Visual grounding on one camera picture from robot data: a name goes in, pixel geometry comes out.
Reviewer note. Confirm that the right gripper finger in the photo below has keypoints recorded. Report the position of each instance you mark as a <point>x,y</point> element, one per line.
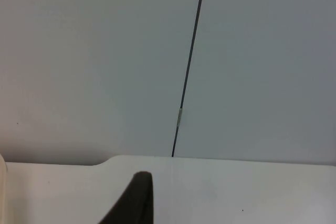
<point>134,203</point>

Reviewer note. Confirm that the cream box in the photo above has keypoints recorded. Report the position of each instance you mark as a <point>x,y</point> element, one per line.
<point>2,190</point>

